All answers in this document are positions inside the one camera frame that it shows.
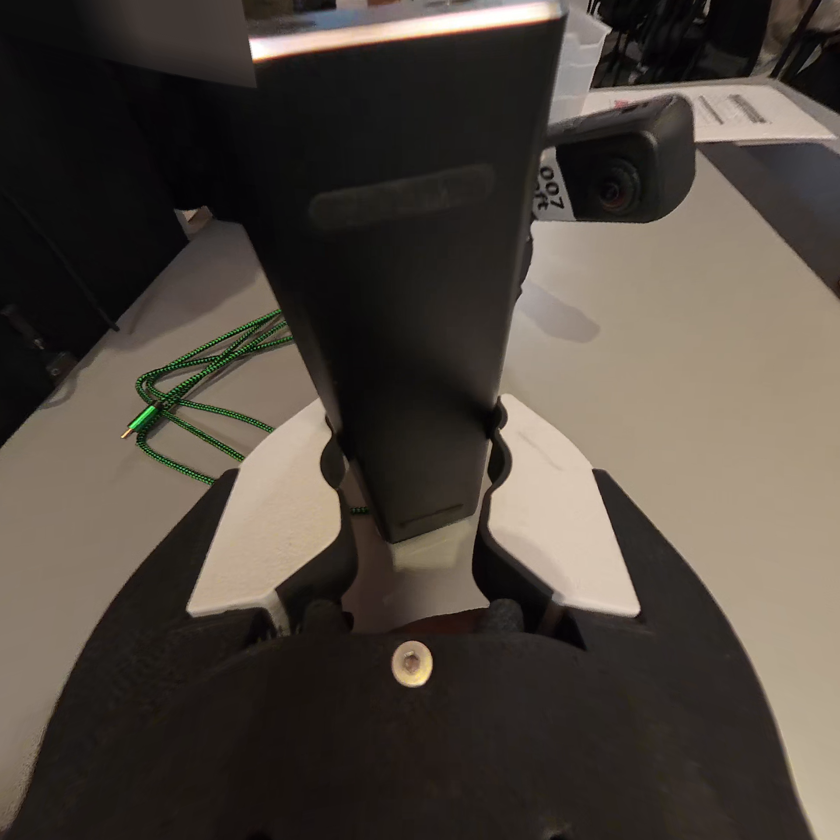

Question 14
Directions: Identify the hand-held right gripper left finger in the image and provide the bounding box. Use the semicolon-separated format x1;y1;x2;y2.
187;399;361;616

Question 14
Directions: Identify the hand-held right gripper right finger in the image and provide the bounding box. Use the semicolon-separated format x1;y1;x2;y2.
472;392;641;618

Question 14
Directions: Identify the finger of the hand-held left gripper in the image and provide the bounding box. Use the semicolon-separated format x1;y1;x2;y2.
392;518;471;570

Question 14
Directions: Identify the green braided cable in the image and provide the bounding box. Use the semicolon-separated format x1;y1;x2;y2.
120;310;370;516

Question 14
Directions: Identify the black USB hub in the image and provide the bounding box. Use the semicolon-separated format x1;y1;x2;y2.
248;0;569;546

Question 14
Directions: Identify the grey desk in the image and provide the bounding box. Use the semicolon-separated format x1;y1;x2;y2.
0;75;840;840

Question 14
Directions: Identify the white sheet pink mark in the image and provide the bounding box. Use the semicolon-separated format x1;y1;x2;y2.
583;82;697;129

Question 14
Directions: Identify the translucent plastic box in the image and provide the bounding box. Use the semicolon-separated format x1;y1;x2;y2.
558;10;608;119

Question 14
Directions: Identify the printed paper sheet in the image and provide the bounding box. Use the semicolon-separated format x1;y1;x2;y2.
689;85;840;143

